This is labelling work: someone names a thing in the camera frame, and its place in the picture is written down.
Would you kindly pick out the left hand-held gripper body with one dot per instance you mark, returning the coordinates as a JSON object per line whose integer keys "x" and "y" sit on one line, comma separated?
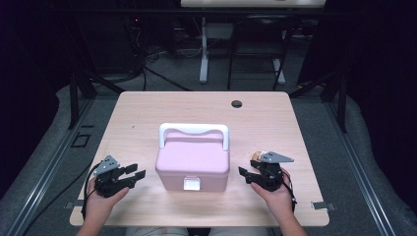
{"x": 108, "y": 183}

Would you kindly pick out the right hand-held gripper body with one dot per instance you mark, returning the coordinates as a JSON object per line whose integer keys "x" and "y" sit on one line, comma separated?
{"x": 270, "y": 177}

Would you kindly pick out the pink lidded storage box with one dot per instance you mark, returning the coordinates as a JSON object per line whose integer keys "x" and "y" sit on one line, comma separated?
{"x": 191, "y": 160}

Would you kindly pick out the person's left hand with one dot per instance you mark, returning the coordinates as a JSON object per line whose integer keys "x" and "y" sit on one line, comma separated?
{"x": 100, "y": 208}

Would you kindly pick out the person's right hand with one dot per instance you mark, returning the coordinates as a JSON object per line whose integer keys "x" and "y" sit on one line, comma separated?
{"x": 278, "y": 203}

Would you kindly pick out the black metal stand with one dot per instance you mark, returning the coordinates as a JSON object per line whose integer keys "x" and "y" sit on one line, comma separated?
{"x": 73, "y": 105}
{"x": 342, "y": 108}

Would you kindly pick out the dark equipment cabinet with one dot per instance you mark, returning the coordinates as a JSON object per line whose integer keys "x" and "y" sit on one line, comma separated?
{"x": 108, "y": 46}

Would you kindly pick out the white desk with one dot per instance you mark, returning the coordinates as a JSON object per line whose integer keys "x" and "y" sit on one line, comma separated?
{"x": 204, "y": 49}

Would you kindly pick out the dark curtain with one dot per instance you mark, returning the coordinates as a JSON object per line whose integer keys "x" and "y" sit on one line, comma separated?
{"x": 380, "y": 82}
{"x": 29, "y": 82}

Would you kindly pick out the black chair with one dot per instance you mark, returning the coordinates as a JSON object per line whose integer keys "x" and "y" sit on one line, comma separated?
{"x": 262, "y": 36}

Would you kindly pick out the grey metal table bracket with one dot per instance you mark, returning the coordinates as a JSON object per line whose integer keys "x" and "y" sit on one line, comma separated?
{"x": 323, "y": 206}
{"x": 69, "y": 205}

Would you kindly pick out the aluminium floor rail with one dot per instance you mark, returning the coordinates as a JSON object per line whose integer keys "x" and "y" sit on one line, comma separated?
{"x": 358, "y": 170}
{"x": 49, "y": 171}

